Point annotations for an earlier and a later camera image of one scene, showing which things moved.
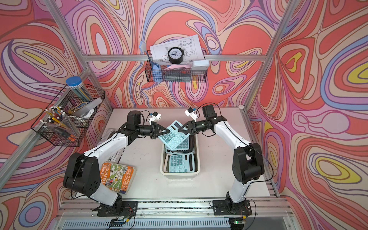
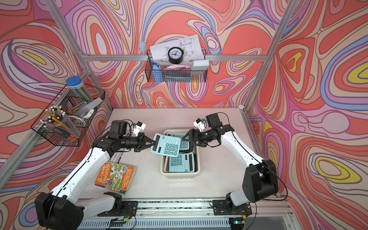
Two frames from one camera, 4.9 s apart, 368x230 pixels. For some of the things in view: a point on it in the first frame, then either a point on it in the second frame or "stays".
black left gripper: x=153 y=131 → x=141 y=143
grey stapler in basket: x=86 y=109 stays
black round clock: x=175 y=55 stays
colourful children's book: x=117 y=178 stays
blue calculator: x=174 y=138 → x=166 y=145
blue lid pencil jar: x=75 y=83 stays
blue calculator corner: x=184 y=145 → x=184 y=143
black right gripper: x=191 y=126 → x=192 y=132
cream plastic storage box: x=182 y=174 stays
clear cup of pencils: x=55 y=118 stays
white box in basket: x=199 y=65 stays
